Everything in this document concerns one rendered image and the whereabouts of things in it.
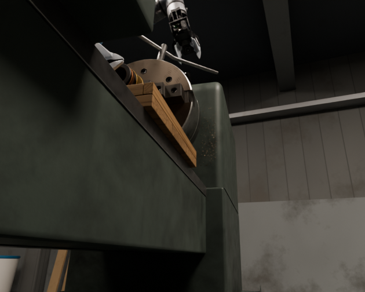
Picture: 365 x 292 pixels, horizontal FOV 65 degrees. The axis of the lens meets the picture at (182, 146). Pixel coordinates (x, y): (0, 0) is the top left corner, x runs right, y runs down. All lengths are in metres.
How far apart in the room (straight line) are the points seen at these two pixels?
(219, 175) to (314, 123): 3.07
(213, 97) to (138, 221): 0.67
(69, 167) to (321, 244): 3.38
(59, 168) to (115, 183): 0.09
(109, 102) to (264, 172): 3.44
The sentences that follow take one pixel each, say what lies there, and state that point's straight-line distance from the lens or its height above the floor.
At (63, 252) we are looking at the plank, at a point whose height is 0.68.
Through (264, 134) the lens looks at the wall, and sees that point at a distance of 3.87.
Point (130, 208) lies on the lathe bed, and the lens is 0.36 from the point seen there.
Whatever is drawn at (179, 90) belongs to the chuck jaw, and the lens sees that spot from 0.78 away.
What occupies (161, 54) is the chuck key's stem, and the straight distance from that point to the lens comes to 0.97.
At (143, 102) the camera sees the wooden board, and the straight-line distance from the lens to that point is 0.41.
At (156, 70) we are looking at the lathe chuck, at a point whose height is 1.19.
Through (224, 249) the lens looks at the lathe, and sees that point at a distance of 0.84.
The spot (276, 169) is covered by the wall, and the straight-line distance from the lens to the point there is 3.70.
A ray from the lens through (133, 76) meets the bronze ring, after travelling 0.74.
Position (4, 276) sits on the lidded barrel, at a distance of 4.89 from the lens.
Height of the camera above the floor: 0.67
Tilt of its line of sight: 21 degrees up
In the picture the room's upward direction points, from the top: 1 degrees clockwise
